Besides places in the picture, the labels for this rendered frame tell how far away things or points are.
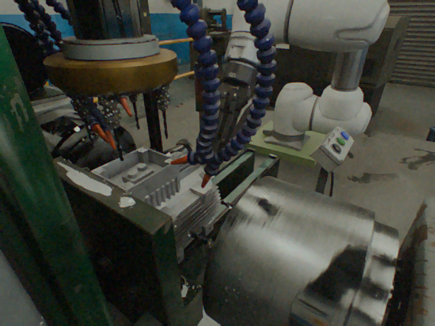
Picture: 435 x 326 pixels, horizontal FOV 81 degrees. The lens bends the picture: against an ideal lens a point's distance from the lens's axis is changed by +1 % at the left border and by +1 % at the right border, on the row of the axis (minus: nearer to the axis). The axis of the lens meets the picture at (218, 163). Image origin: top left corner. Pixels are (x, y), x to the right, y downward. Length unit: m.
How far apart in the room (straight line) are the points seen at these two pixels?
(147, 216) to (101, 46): 0.22
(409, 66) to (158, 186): 6.93
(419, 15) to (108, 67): 6.93
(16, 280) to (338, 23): 0.55
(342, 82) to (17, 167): 1.07
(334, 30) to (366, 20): 0.05
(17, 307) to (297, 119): 1.10
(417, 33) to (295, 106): 6.06
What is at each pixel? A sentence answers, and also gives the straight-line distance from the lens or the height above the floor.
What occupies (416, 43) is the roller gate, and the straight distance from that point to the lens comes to 7.15.
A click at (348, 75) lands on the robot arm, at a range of 1.13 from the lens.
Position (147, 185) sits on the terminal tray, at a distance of 0.46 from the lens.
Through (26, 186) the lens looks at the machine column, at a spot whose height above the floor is 1.29.
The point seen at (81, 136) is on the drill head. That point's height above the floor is 1.14.
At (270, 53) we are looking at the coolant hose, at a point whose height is 1.35.
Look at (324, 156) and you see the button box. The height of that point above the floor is 1.05.
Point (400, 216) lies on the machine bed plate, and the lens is 1.06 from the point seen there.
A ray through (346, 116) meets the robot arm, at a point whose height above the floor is 1.03.
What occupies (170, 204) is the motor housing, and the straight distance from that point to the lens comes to 0.51.
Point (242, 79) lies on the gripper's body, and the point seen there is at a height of 1.27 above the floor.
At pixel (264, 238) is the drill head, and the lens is 0.34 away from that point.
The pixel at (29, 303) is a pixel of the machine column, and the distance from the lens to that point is 0.25.
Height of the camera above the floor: 1.39
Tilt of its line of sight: 31 degrees down
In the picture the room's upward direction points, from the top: straight up
